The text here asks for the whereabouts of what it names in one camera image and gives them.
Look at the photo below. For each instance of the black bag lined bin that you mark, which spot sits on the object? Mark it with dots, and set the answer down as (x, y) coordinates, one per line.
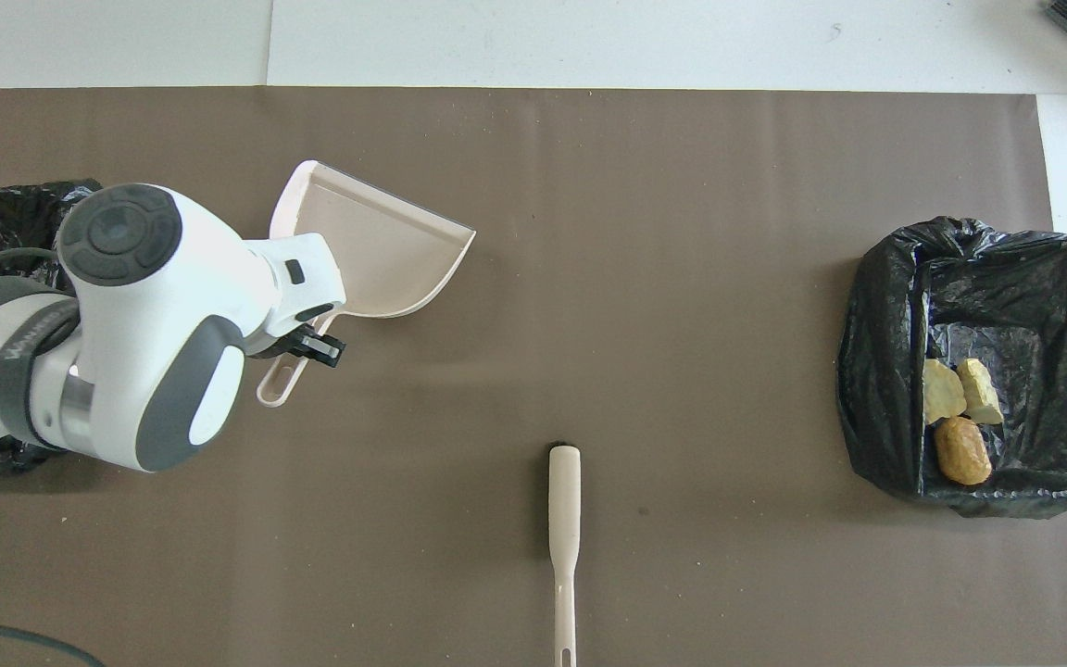
(876, 371)

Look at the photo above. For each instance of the pale yellow sponge chunk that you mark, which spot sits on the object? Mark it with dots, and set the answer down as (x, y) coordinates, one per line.
(982, 391)

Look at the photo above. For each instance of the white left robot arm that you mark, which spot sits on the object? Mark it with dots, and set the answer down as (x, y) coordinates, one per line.
(154, 306)

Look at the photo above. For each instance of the pale pink dustpan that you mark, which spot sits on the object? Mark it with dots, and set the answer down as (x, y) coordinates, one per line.
(376, 259)

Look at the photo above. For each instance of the crumpled black trash bag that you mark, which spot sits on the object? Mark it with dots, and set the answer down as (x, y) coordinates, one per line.
(6, 208)

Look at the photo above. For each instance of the beige hand brush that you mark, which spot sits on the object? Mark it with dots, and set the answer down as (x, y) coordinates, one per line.
(565, 500)

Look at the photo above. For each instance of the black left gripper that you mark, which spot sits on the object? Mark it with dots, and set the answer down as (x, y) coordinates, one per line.
(288, 339)

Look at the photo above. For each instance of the brown round sponge chunk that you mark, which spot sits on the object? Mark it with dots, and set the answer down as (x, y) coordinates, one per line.
(963, 451)

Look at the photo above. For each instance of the brown paper table mat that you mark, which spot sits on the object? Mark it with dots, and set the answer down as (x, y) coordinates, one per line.
(682, 185)

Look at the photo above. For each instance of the orange striped sponge chunk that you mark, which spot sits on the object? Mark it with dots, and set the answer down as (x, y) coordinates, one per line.
(943, 394)

